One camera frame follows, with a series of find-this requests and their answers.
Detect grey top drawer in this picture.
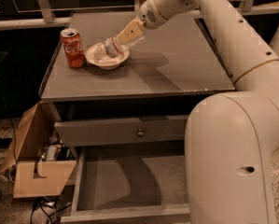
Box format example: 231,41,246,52
55,116,187,147

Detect round metal drawer knob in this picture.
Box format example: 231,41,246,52
136,129,145,137

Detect clear plastic water bottle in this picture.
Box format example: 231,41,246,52
93,35,146,62

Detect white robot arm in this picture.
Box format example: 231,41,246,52
138,0,279,224

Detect red cola can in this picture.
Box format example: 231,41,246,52
60,28,85,68

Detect grey wooden drawer cabinet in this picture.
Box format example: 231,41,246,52
38,9,238,224

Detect metal window railing frame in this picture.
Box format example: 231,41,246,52
0,0,279,32

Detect grey open middle drawer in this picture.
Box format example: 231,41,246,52
61,141,190,224

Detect white paper bowl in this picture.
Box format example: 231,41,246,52
85,44,130,70

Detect open cardboard box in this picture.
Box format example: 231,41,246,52
0,103,77,198

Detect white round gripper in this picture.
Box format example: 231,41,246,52
118,0,169,44

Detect black floor cables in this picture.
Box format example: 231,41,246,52
29,197,72,224

